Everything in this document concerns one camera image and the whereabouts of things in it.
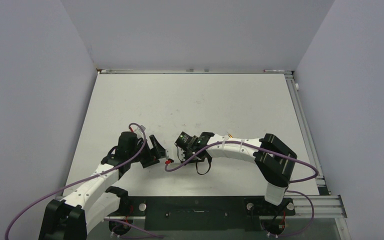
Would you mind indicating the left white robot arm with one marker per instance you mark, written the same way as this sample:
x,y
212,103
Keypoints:
x,y
74,216

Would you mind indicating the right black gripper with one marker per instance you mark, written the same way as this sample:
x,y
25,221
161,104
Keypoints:
x,y
185,156

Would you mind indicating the aluminium frame rail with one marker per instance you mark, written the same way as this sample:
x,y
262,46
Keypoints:
x,y
325,204

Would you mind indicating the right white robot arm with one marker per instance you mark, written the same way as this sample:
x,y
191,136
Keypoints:
x,y
266,152

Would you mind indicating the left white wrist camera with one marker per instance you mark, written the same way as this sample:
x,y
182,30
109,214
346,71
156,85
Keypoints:
x,y
138,131

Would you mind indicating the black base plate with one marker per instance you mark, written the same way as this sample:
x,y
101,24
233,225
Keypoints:
x,y
204,213

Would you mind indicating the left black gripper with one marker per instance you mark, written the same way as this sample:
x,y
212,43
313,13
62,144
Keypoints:
x,y
153,155

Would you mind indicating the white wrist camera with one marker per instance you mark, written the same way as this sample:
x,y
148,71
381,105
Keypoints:
x,y
170,155
138,131

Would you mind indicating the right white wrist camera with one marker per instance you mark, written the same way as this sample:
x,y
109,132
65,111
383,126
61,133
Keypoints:
x,y
170,155

